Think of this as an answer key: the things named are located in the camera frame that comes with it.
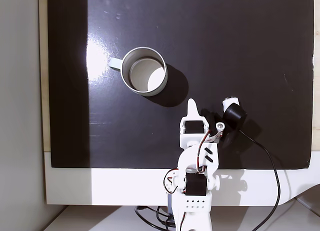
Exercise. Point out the black camera box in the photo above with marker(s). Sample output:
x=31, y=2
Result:
x=235, y=116

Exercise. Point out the black table mat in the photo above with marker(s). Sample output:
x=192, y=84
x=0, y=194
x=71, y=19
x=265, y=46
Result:
x=225, y=41

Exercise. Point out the white ceramic mug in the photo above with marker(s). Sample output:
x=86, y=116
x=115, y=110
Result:
x=140, y=91

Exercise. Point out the grey table clamp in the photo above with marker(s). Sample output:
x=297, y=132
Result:
x=170, y=203

